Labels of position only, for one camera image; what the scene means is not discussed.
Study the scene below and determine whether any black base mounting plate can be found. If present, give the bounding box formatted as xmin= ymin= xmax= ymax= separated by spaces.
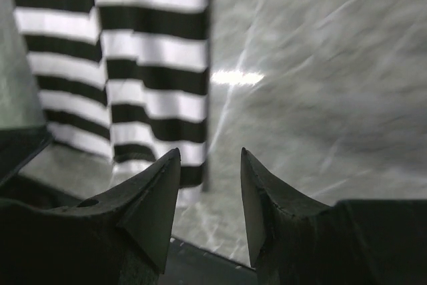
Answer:
xmin=158 ymin=238 xmax=258 ymax=285

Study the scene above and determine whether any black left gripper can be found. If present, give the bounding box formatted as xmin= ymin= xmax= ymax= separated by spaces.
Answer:
xmin=1 ymin=125 xmax=181 ymax=284

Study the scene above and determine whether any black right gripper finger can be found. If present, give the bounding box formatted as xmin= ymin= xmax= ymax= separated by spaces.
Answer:
xmin=240 ymin=150 xmax=426 ymax=284

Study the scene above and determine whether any black white striped garment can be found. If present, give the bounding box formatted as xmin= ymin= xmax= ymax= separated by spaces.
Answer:
xmin=13 ymin=0 xmax=210 ymax=188

